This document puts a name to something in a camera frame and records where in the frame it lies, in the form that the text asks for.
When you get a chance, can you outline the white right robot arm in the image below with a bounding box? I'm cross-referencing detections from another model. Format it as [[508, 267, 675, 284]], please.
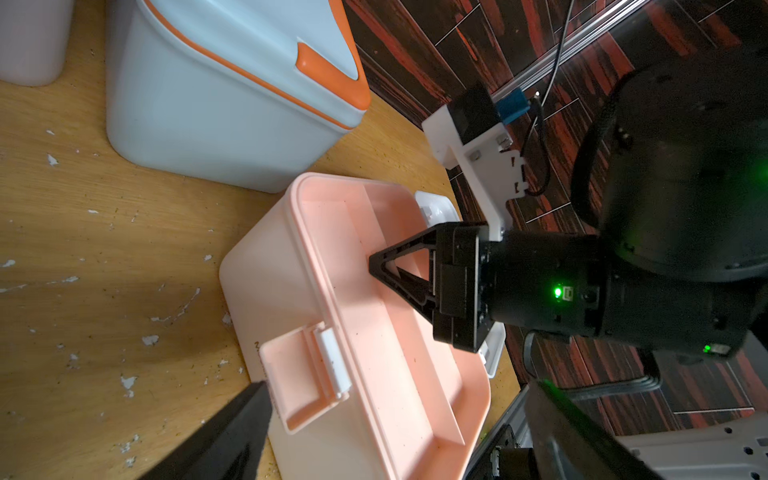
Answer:
[[369, 45, 767, 479]]

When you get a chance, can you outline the white orange handled box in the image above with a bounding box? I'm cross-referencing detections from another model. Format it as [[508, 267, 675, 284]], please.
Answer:
[[106, 0, 371, 193]]

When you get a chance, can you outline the white pink first aid box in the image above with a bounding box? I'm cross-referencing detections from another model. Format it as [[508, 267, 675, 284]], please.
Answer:
[[219, 173, 491, 479]]

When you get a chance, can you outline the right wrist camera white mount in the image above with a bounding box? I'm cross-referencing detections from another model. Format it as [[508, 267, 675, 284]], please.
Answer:
[[421, 83, 529, 241]]

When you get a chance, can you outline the aluminium frame rail right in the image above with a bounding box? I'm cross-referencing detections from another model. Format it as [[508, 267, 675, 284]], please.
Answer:
[[491, 0, 648, 102]]

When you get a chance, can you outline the pink medicine chest box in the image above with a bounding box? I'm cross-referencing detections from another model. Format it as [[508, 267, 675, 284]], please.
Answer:
[[1, 0, 74, 86]]

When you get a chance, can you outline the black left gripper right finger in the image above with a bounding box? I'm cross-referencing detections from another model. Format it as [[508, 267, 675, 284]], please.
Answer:
[[525, 381, 660, 479]]

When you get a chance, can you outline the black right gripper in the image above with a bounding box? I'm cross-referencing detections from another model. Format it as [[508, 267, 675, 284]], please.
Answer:
[[368, 223, 606, 353]]

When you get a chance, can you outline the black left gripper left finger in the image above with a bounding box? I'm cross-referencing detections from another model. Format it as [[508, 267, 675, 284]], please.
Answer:
[[143, 381, 272, 479]]

